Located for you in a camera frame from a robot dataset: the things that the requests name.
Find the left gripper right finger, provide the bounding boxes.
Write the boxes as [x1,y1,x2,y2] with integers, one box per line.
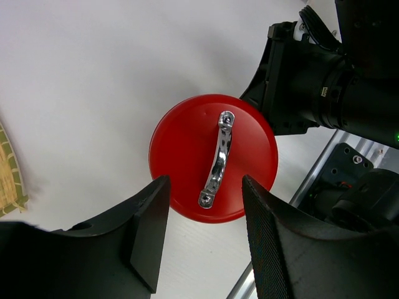
[242,176,398,298]

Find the aluminium mounting rail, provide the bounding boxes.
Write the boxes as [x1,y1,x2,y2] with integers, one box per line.
[227,130,392,298]

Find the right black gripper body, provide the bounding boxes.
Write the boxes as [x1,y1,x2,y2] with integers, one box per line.
[239,21,344,136]

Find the red round container lid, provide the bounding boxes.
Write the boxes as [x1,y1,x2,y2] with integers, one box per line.
[148,94,278,224]

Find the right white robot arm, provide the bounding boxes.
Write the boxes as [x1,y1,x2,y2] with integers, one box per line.
[241,1,398,232]

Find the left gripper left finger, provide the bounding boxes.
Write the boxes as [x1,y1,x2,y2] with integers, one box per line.
[1,176,171,298]

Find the woven bamboo tray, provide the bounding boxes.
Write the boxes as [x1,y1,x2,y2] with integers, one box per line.
[0,125,29,217]

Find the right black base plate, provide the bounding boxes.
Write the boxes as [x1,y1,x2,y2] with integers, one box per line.
[309,143,374,198]

